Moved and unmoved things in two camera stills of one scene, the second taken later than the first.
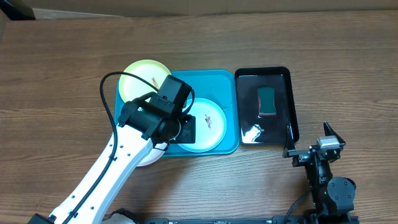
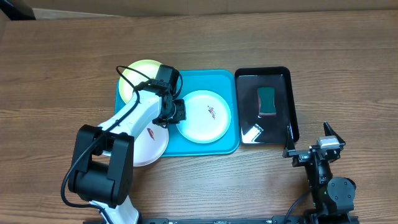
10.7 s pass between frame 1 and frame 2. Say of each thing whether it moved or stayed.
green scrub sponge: stayed
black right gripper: stayed
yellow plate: stayed
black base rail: stayed
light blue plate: moved
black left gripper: moved
